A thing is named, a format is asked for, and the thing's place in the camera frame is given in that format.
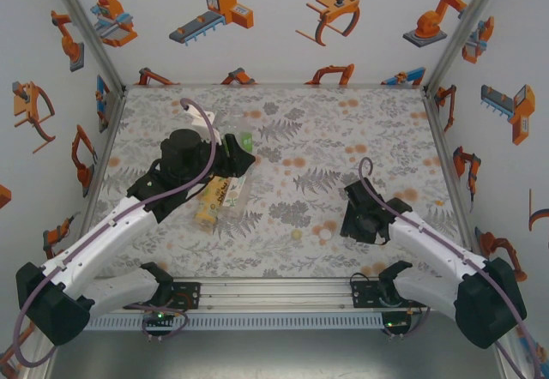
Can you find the clear jasmine tea bottle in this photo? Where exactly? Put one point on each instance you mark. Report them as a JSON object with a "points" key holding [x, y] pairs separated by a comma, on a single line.
{"points": [[236, 196]]}

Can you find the white bottle cap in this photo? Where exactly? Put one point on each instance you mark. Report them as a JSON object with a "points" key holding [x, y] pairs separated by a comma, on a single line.
{"points": [[325, 233]]}

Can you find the yellow lemon tea bottle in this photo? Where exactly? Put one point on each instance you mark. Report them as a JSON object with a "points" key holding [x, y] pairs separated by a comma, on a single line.
{"points": [[206, 212]]}

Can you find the pale yellow bottle cap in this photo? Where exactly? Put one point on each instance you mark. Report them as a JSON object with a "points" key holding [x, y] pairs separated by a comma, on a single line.
{"points": [[296, 234]]}

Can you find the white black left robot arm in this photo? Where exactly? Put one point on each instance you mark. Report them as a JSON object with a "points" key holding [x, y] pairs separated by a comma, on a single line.
{"points": [[98, 237]]}

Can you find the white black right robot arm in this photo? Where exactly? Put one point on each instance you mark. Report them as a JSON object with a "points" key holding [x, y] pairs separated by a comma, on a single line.
{"points": [[437, 242]]}

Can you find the aluminium side bar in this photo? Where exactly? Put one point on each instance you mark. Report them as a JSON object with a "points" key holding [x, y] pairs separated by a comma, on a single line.
{"points": [[109, 117], [446, 169]]}

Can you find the controller board green light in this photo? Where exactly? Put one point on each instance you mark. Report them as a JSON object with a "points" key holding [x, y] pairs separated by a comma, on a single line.
{"points": [[159, 317], [392, 323]]}

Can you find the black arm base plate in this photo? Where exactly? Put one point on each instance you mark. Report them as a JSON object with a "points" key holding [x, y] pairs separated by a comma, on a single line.
{"points": [[362, 295], [191, 295]]}

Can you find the grooved aluminium rail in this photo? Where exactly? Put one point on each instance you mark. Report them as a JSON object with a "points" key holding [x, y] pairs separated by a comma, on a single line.
{"points": [[274, 293]]}

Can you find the aluminium corner post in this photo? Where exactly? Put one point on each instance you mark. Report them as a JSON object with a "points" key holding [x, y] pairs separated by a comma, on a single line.
{"points": [[86, 27], [465, 31]]}

